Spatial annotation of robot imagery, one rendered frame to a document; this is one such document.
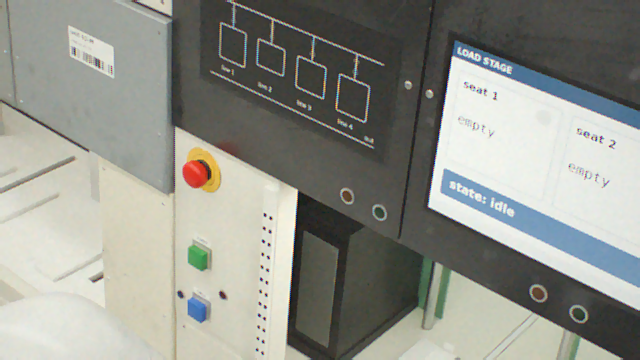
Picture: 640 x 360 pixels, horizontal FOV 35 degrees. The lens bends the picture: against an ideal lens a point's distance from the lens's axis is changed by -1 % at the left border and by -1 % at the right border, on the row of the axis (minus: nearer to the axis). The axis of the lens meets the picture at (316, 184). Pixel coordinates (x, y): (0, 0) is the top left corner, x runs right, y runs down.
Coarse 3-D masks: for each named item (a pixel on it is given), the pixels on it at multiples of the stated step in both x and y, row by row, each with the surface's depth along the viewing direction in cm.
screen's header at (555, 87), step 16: (464, 48) 106; (480, 64) 105; (496, 64) 104; (512, 64) 103; (528, 80) 102; (544, 80) 101; (560, 96) 101; (576, 96) 99; (592, 96) 98; (608, 112) 98; (624, 112) 97
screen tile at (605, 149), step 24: (576, 120) 100; (576, 144) 102; (600, 144) 100; (624, 144) 98; (600, 168) 101; (624, 168) 99; (576, 192) 104; (600, 192) 102; (576, 216) 105; (600, 216) 103; (624, 216) 101
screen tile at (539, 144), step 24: (456, 96) 109; (480, 96) 107; (504, 96) 105; (504, 120) 106; (528, 120) 104; (456, 144) 111; (480, 144) 109; (528, 144) 105; (552, 144) 103; (480, 168) 111; (504, 168) 108; (528, 168) 106; (528, 192) 108
